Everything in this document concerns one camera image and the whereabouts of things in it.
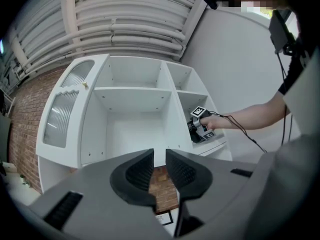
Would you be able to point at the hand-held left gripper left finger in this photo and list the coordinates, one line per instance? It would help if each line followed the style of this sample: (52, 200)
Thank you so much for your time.
(120, 181)

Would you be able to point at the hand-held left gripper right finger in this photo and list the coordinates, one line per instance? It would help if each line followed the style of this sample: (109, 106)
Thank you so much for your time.
(200, 181)

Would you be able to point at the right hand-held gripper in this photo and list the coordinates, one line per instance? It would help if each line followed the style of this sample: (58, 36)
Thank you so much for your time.
(197, 131)

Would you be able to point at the white shelving cabinet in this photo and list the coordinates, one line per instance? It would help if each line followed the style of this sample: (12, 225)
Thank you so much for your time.
(137, 124)

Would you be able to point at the person's right forearm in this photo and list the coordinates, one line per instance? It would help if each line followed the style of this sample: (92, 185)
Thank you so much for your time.
(250, 116)

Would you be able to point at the person's right hand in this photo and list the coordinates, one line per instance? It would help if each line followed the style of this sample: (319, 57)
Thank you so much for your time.
(210, 122)

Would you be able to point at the black framed picture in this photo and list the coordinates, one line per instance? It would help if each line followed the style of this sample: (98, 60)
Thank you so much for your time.
(163, 217)

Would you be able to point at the white ribbed glass cabinet door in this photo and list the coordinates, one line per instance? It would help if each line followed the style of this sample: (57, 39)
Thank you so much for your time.
(67, 109)

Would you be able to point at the small plant sprig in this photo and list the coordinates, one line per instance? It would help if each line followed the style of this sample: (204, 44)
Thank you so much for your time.
(24, 180)

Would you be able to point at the gold door knob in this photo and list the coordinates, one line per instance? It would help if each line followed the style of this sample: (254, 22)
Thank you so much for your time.
(85, 84)

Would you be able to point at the white side cabinet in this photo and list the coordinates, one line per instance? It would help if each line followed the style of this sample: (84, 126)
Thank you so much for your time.
(17, 191)

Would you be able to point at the black body-worn box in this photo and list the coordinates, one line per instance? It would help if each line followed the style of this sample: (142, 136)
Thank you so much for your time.
(278, 31)

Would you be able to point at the white ceiling pipes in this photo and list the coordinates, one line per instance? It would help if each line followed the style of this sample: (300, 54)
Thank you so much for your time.
(112, 21)

